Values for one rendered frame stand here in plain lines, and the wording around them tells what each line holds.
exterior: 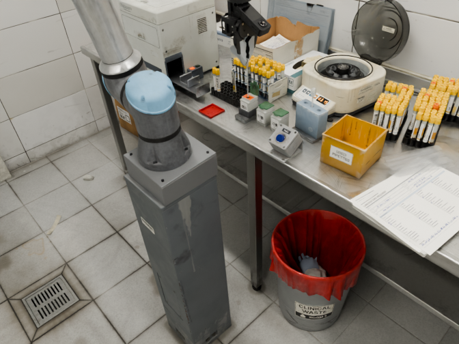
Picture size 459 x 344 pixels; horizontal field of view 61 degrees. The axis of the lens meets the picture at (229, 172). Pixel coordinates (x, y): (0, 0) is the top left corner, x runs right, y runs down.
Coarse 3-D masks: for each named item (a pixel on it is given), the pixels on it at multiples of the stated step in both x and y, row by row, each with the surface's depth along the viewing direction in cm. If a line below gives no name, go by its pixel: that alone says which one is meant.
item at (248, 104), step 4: (244, 96) 134; (252, 96) 133; (256, 96) 133; (240, 100) 134; (244, 100) 133; (248, 100) 132; (252, 100) 132; (256, 100) 134; (240, 104) 135; (244, 104) 134; (248, 104) 132; (252, 104) 133; (256, 104) 135; (240, 108) 136; (244, 108) 134; (248, 108) 133; (252, 108) 134
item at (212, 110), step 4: (212, 104) 145; (204, 108) 143; (208, 108) 144; (212, 108) 144; (216, 108) 143; (220, 108) 142; (200, 112) 142; (204, 112) 142; (208, 112) 142; (212, 112) 141; (216, 112) 141; (220, 112) 140; (208, 116) 139; (212, 116) 139
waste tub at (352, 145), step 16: (336, 128) 116; (352, 128) 118; (368, 128) 114; (384, 128) 111; (336, 144) 109; (352, 144) 121; (368, 144) 117; (320, 160) 117; (336, 160) 112; (352, 160) 108; (368, 160) 109
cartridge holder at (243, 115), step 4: (256, 108) 135; (240, 112) 136; (244, 112) 135; (248, 112) 134; (252, 112) 135; (236, 116) 136; (240, 116) 136; (244, 116) 136; (248, 116) 134; (252, 116) 136; (256, 116) 137; (240, 120) 136; (244, 120) 134; (248, 120) 135
